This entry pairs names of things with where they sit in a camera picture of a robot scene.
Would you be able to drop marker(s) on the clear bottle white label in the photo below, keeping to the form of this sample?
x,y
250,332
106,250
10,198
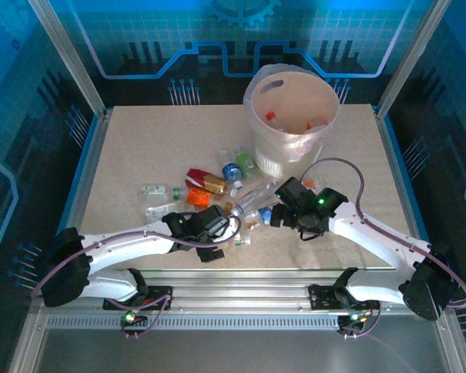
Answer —
x,y
157,213

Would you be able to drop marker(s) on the large clear water bottle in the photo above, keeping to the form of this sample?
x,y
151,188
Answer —
x,y
256,196

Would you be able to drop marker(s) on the small bottle green label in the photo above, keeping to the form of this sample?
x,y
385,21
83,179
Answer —
x,y
240,241

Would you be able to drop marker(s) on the crushed clear bottle orange label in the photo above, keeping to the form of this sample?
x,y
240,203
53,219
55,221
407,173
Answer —
x,y
314,182

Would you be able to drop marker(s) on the orange juice bottle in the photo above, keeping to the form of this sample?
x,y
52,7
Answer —
x,y
198,197

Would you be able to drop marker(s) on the bottle green white label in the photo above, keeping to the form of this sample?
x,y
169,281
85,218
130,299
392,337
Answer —
x,y
153,191

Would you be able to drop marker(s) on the bottle red gold label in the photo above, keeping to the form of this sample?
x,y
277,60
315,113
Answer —
x,y
213,184

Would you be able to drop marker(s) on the clear bottle green label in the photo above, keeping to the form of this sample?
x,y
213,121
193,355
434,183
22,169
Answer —
x,y
245,161

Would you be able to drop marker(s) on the crushed bottle orange wrapper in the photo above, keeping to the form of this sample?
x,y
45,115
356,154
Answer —
x,y
316,123

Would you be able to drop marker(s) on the clear bottle orange cap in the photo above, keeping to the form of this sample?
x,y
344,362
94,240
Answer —
x,y
271,115

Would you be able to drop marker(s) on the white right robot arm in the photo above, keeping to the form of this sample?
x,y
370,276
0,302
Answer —
x,y
373,237

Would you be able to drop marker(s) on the white plastic bin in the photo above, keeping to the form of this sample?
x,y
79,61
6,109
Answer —
x,y
308,149

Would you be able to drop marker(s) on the aluminium front beam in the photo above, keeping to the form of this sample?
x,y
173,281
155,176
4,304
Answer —
x,y
237,291

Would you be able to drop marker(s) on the small lit circuit board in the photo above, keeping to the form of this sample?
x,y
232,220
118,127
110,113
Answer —
x,y
355,318
130,318

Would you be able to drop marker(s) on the grey metal panel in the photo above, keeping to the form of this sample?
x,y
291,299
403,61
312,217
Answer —
x,y
237,353

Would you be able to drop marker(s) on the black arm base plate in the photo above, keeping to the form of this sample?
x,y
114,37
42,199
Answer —
x,y
159,293
322,297

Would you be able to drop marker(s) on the blue edged aluminium side rail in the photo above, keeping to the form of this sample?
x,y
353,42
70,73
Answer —
x,y
398,167
84,171

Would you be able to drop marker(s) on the aluminium frame post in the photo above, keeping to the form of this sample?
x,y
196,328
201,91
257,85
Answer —
x,y
411,58
68,58

